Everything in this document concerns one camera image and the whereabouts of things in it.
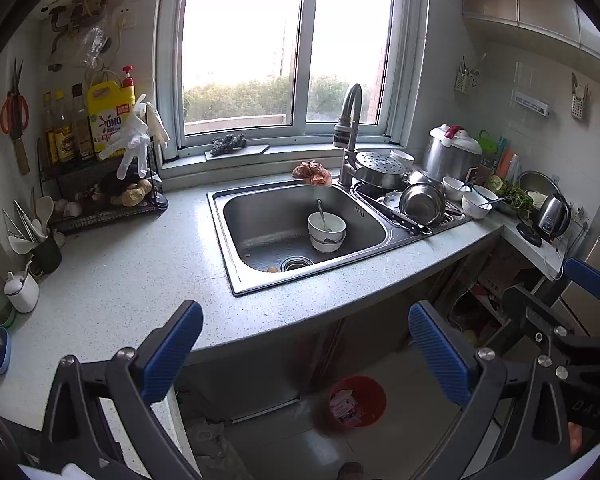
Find white wall rail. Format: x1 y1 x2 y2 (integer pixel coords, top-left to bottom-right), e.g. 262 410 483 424
512 91 552 117

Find person's right hand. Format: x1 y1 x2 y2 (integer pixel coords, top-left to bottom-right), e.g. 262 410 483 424
567 422 598 456

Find white soup spoon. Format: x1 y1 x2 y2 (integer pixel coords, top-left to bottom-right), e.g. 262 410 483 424
7 234 36 256

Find red handled scissors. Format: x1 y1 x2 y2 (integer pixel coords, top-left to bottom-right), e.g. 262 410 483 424
0 57 31 136

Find frosted cabinet door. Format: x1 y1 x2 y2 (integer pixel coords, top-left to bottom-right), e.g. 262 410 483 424
177 320 341 421
430 245 506 311
310 255 461 391

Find orange cutting boards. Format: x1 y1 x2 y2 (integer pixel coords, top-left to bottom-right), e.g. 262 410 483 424
495 136 523 181

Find white rubber glove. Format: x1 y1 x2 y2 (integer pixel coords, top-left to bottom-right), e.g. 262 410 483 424
97 94 172 181

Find black wire rack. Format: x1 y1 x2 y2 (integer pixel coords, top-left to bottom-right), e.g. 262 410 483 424
37 137 170 233

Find black dish rack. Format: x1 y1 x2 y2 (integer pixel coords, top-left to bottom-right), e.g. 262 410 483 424
352 182 466 236

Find white rice paddle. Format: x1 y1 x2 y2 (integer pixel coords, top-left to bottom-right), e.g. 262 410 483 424
32 195 56 241

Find orange rag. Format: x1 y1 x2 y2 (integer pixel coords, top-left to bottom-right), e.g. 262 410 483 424
292 160 333 187

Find black kettle base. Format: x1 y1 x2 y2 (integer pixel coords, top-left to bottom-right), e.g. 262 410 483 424
516 222 545 247

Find metal spoon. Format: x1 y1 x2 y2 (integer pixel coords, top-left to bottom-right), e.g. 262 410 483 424
316 199 333 233

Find window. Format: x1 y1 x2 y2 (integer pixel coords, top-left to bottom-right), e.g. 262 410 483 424
152 0 431 166

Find yellow detergent bottle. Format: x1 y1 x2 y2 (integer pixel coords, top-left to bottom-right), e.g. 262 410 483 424
87 65 137 160

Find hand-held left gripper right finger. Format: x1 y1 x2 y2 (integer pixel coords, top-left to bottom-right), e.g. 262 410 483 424
407 301 573 480

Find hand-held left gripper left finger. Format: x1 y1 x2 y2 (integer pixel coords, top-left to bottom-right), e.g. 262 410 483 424
40 300 204 480

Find brown flexible hose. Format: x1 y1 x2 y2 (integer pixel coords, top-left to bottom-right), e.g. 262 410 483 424
47 0 116 71

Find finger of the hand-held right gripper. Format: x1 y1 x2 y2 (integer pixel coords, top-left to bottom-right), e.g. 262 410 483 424
501 285 600 361
562 257 600 319

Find pink printed box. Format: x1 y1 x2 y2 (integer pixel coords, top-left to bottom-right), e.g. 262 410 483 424
475 250 526 301

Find clear plastic floor bag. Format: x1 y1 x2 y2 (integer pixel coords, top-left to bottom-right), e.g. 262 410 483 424
187 417 251 480

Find hanging clear plastic bag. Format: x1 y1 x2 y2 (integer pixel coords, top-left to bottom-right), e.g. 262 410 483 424
80 25 113 68

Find beige upper cabinets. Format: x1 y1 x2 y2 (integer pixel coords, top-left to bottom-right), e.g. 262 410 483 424
461 0 600 66

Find steel electric kettle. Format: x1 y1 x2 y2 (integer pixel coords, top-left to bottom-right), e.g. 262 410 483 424
532 192 573 243

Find green leafy vegetables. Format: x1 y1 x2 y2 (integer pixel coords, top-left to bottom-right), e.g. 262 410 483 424
485 175 536 211

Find white lidded jar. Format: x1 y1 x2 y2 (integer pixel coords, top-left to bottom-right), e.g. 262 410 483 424
4 270 41 314

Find steel basin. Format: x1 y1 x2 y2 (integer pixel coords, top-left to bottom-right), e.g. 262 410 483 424
517 170 561 201

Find ginger root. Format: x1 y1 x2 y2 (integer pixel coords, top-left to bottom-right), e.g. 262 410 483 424
111 179 153 207

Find white wall socket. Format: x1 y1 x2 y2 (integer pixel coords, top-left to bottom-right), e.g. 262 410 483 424
116 2 140 28

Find dark round lump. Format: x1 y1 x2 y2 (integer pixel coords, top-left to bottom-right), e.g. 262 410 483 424
97 170 141 198

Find steel mixing bowl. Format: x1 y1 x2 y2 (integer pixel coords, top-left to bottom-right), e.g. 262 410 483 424
399 182 447 227

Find white bowl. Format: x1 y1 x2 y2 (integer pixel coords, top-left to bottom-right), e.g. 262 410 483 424
441 176 473 202
461 186 501 220
307 211 347 243
309 232 346 254
390 149 417 171

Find steel rice cooker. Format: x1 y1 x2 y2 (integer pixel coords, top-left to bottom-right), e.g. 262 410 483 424
422 124 483 183

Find white pink carton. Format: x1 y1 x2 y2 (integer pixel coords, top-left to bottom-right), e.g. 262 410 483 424
330 390 366 423

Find stainless steel sink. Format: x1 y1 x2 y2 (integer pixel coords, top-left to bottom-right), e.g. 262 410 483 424
207 180 501 297

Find steel steamer pot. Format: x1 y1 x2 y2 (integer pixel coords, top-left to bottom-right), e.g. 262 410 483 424
355 151 411 191

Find steel wall utensil holder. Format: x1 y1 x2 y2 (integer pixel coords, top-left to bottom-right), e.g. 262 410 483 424
454 55 481 93
570 72 591 121

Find steel faucet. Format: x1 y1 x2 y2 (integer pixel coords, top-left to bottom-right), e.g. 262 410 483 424
332 82 365 188

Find garlic bulbs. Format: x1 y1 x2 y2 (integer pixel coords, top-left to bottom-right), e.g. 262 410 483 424
52 197 83 217

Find red plastic bin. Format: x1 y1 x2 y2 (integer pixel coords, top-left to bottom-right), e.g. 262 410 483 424
328 375 387 429

